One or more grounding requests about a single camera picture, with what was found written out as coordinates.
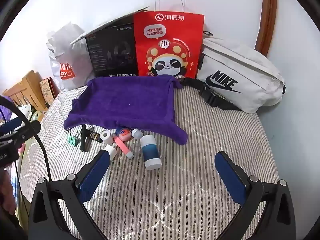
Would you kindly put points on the clear plastic cap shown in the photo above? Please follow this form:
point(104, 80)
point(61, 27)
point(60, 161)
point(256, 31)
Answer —
point(135, 148)

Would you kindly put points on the white tape roll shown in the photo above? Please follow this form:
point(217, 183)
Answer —
point(105, 137)

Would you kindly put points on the striped bedspread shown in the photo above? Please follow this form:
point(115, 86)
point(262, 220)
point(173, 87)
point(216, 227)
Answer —
point(187, 180)

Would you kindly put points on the wooden bedside table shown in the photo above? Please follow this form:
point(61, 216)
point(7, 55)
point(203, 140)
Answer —
point(27, 87)

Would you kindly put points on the green binder clip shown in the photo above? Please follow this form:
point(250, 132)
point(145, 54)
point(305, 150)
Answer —
point(72, 138)

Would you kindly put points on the person's left hand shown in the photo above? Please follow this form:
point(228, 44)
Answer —
point(7, 192)

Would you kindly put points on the black and gold box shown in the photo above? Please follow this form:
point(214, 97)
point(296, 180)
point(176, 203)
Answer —
point(94, 136)

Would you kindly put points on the white waist bag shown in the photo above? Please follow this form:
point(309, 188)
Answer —
point(250, 80)

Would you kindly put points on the small white plug-in light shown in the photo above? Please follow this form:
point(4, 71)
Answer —
point(136, 133)

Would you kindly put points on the white plastic shopping bag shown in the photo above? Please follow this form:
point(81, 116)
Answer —
point(62, 55)

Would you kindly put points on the pink tube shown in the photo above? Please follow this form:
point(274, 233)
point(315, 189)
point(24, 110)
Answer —
point(122, 147)

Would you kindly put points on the wooden door frame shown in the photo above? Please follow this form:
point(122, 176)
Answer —
point(267, 17)

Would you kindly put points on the blue and white bottle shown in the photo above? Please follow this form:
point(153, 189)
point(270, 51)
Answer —
point(150, 152)

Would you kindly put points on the black product box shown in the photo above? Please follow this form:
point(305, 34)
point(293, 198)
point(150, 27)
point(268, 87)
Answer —
point(110, 55)

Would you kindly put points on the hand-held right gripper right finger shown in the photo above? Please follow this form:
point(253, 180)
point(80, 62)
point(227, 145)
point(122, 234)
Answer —
point(230, 177)

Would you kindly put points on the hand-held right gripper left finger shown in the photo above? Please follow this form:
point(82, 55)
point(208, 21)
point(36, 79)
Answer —
point(96, 170)

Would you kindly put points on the patterned brown notebook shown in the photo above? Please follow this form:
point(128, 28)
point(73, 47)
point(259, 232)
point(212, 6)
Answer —
point(48, 90)

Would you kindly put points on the printed colourful cloth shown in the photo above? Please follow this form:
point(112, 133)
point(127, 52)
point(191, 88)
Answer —
point(22, 197)

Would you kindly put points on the purple towel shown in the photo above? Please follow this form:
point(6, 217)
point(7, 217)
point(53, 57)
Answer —
point(125, 105)

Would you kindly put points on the blue and pink jar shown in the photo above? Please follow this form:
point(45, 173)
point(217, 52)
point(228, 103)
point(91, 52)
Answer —
point(123, 135)

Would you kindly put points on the slim black case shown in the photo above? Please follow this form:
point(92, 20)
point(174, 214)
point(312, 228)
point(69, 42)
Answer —
point(84, 141)

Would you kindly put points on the white charger plug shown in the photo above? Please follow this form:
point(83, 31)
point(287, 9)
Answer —
point(111, 151)

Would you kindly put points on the red paper bag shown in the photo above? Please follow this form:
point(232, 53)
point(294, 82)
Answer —
point(170, 30)

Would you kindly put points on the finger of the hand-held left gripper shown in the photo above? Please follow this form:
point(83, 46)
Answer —
point(10, 125)
point(30, 128)

